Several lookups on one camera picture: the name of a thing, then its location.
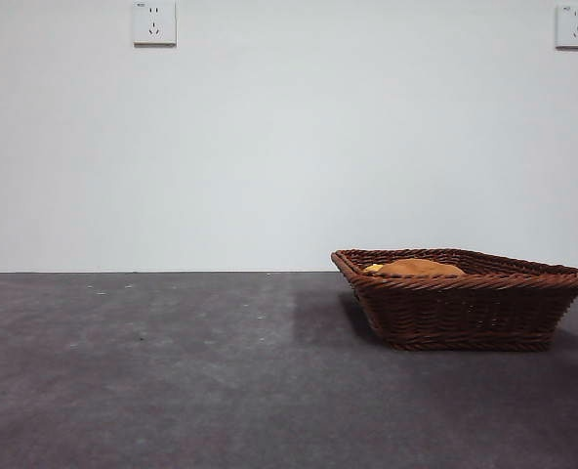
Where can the white wall socket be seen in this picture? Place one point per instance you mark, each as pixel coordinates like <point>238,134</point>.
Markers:
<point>577,27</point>
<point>154,22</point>

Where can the brown woven wicker basket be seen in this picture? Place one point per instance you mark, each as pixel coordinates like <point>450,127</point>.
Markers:
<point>465,312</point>

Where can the brown potato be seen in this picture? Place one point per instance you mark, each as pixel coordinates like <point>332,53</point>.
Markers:
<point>418,268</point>

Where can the yellow corn cob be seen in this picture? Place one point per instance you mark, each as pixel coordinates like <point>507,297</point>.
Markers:
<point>373,268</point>

